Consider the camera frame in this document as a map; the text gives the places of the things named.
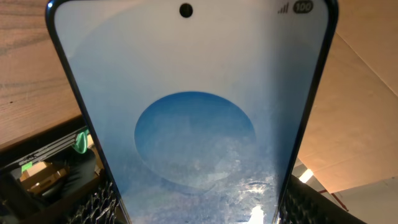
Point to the blue Galaxy smartphone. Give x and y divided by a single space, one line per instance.
197 108

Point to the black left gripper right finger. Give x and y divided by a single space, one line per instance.
303 205

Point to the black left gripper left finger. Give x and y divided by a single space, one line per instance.
95 202

